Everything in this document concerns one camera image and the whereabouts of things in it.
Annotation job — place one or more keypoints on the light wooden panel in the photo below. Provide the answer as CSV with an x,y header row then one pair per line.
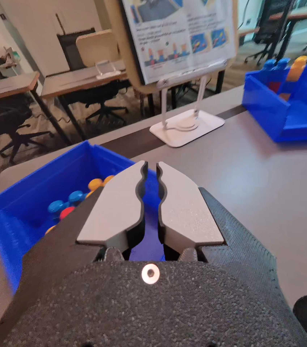
x,y
96,48

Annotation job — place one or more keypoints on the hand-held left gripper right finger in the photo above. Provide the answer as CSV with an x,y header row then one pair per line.
x,y
188,214

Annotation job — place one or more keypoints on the clear acrylic stand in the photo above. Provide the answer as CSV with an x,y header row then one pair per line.
x,y
107,71

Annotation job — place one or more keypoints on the blue plastic bin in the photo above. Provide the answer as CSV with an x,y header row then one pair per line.
x,y
20,217
299,122

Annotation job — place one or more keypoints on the blue mega block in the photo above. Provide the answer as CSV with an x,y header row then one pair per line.
x,y
283,63

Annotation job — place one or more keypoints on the white tablet stand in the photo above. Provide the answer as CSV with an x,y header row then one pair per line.
x,y
188,132

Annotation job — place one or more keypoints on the black office chair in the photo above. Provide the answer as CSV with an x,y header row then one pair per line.
x,y
4,119
99,95
275,21

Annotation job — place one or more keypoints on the red mega block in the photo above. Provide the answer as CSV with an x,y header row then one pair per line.
x,y
274,87

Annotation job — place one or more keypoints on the orange mega block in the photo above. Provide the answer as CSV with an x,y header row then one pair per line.
x,y
297,69
285,97

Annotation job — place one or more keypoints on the pile of mega blocks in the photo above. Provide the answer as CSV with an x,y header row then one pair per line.
x,y
74,196

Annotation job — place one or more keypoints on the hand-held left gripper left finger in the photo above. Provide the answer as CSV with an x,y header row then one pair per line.
x,y
115,211

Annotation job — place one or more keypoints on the wooden desk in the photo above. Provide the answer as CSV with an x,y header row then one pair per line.
x,y
305,16
7,84
83,77

